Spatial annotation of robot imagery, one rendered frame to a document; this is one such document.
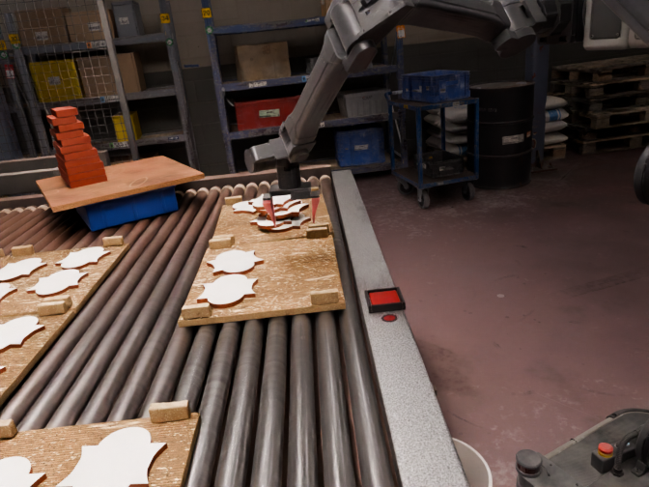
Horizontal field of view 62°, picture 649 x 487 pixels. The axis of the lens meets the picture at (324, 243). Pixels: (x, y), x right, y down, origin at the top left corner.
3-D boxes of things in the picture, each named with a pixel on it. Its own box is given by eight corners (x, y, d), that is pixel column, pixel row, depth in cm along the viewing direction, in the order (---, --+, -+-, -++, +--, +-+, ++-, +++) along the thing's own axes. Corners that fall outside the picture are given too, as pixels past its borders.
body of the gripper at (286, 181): (311, 195, 131) (308, 165, 128) (269, 199, 131) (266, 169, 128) (311, 187, 137) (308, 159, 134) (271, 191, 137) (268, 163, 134)
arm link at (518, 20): (552, 20, 107) (541, -3, 108) (515, 24, 103) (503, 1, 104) (522, 49, 115) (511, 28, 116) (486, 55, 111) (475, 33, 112)
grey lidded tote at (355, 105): (380, 108, 581) (378, 86, 572) (392, 112, 548) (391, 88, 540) (335, 114, 571) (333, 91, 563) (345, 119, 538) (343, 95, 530)
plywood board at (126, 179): (163, 159, 232) (162, 155, 231) (205, 178, 191) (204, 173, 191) (37, 185, 208) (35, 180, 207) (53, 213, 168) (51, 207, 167)
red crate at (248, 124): (299, 118, 576) (296, 91, 566) (304, 124, 535) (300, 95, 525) (238, 126, 569) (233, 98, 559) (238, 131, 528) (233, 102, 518)
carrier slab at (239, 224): (322, 197, 191) (322, 193, 190) (334, 238, 152) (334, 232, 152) (223, 209, 189) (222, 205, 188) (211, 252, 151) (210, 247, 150)
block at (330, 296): (338, 299, 114) (337, 287, 113) (339, 302, 112) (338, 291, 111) (311, 301, 114) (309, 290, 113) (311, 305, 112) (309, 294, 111)
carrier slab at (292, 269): (332, 240, 151) (331, 234, 150) (346, 309, 113) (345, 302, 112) (208, 253, 150) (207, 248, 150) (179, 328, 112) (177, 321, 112)
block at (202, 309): (212, 313, 113) (211, 301, 112) (211, 317, 112) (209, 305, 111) (183, 316, 113) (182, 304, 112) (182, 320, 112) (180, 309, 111)
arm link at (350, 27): (398, 5, 79) (372, -51, 80) (343, 63, 89) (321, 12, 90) (544, 35, 108) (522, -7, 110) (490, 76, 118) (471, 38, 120)
